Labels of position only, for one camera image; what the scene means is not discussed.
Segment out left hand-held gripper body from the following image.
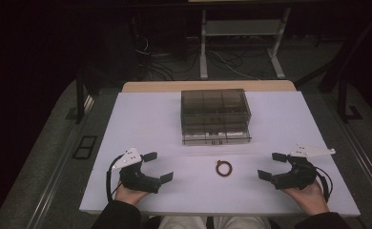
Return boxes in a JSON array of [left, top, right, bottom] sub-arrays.
[[112, 146, 163, 195]]

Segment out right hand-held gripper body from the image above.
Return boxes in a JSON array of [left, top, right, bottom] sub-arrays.
[[271, 143, 337, 191]]

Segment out brown beaded bracelet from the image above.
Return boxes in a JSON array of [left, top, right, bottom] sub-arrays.
[[215, 159, 235, 178]]

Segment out smoky clear plastic drawer box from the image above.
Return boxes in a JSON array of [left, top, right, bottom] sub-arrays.
[[180, 88, 253, 147]]

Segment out person's left hand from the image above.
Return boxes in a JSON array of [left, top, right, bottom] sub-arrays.
[[114, 180, 151, 206]]

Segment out person's right hand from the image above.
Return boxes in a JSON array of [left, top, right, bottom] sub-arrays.
[[281, 178, 331, 217]]

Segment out person's legs in light trousers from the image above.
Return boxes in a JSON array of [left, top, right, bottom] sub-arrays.
[[157, 215, 272, 229]]

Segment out black metal stand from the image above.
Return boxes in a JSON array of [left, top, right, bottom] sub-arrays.
[[65, 65, 103, 125], [293, 8, 372, 124]]

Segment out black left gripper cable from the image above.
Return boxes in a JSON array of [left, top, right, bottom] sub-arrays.
[[105, 154, 125, 203]]

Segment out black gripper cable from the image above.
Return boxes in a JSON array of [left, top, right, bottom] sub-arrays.
[[105, 154, 125, 203], [314, 165, 334, 203]]

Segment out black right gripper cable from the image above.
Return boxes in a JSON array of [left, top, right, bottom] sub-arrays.
[[314, 165, 334, 203]]

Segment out black rectangular floor frame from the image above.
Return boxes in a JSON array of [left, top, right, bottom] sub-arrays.
[[72, 135, 98, 160]]

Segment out tangle of floor cables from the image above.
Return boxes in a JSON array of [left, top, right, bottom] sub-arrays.
[[133, 31, 271, 81]]

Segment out white metal stand frame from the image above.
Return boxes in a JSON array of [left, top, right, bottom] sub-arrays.
[[198, 7, 293, 80]]

